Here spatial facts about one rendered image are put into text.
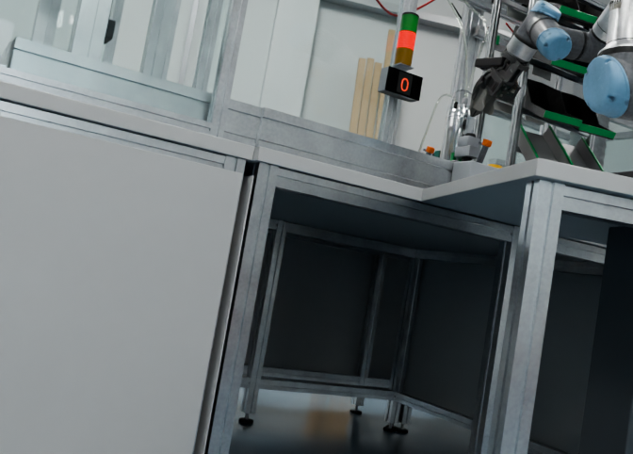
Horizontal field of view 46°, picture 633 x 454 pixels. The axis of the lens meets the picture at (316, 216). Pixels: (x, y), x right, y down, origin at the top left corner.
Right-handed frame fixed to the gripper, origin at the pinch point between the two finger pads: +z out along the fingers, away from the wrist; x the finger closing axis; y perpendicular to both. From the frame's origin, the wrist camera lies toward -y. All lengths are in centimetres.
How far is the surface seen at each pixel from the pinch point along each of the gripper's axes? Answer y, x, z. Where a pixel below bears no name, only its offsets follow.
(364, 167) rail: 32, -44, 9
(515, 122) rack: -3.0, 19.0, 0.3
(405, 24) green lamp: -21.4, -21.1, -9.7
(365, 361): -51, 76, 162
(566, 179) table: 83, -46, -27
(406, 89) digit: -8.5, -18.1, 3.5
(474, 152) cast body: 10.8, -0.4, 7.0
